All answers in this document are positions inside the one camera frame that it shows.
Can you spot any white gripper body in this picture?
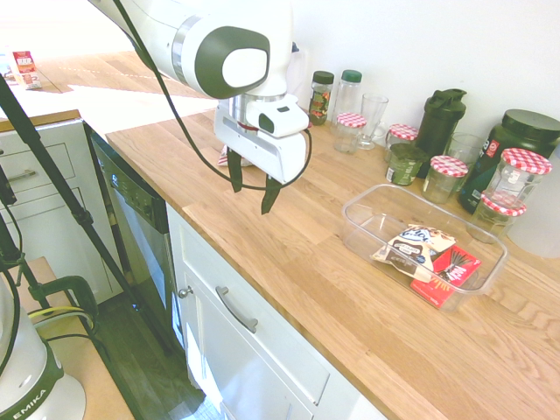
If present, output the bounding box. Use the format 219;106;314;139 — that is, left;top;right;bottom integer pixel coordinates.
213;97;311;186

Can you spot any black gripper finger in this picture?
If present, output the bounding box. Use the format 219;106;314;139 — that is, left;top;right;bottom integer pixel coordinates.
260;173;284;216
225;147;245;194

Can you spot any red striped chip bag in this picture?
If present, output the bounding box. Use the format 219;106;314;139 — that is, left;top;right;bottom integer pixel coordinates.
217;146;251;170

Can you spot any clear plastic container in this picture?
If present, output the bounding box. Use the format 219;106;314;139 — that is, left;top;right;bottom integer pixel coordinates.
341;183;508;312

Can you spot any Famous Amos cookie bag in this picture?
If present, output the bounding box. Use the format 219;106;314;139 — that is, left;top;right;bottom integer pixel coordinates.
370;223;457;284

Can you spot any spice jar dark lid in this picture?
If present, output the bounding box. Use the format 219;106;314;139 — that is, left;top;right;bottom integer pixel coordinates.
308;70;335;127

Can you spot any glass jar red checkered lid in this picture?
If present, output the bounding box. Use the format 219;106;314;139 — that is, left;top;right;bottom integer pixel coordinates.
465;192;529;244
334;112;367;153
422;155;469;205
384;123;419;163

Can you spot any clear bottle green lid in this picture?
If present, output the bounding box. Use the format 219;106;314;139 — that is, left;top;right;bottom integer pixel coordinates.
330;69;363;137

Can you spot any black stainless dishwasher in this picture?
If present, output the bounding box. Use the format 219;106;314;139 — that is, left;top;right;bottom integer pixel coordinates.
89;130;186;351

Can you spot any tall glass mug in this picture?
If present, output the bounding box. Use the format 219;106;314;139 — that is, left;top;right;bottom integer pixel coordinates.
357;94;389;151

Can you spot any dark green tub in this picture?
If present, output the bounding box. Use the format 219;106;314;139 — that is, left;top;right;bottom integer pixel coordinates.
385;143;430;187

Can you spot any white counter cabinet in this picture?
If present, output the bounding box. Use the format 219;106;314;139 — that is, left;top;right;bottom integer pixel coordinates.
165;203;382;420

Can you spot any black tripod stand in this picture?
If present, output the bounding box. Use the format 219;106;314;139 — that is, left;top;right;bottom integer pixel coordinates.
0;73;176;356

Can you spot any black shaker bottle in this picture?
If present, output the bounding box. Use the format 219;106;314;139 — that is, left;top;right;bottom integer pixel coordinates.
413;88;468;179

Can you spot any white drawer cabinet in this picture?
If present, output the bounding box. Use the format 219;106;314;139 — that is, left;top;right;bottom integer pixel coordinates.
0;117;124;307

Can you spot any red Pocky box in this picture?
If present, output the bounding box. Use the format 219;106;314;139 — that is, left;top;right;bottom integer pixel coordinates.
409;244;482;311

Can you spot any clear drinking glass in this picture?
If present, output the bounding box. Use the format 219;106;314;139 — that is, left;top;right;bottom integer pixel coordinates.
445;132;485;193

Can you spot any red white carton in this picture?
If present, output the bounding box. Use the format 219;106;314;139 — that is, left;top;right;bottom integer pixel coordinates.
11;50;43;91

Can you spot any large jar red checkered lid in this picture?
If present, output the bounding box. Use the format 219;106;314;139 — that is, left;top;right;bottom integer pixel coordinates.
485;148;553;207

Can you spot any large black protein tub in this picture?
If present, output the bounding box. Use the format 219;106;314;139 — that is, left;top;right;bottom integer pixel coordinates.
458;108;560;215

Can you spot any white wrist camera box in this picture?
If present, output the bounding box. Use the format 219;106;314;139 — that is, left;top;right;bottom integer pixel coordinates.
244;96;310;139

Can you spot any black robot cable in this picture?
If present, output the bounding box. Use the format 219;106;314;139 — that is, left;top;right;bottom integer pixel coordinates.
111;0;314;192

